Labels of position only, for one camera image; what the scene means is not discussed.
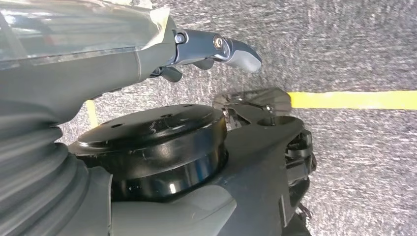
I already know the yellow floor tape marking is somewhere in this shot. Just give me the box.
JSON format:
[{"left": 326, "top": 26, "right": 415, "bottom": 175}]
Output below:
[{"left": 85, "top": 99, "right": 99, "bottom": 129}]

